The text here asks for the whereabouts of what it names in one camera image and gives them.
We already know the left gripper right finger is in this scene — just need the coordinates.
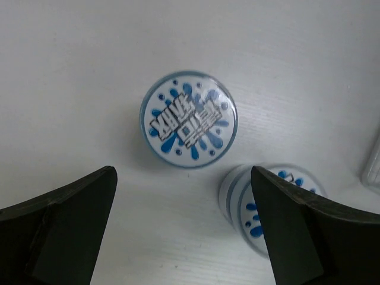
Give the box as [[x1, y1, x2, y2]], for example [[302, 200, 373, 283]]
[[251, 166, 379, 284]]

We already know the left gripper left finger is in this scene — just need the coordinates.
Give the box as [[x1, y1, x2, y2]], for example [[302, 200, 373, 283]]
[[1, 166, 118, 284]]

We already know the blue jar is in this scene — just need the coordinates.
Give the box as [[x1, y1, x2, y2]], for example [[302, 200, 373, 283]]
[[218, 163, 327, 259], [140, 71, 238, 169]]

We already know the white wire desk organizer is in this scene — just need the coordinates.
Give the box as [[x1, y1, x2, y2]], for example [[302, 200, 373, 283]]
[[361, 134, 379, 192]]

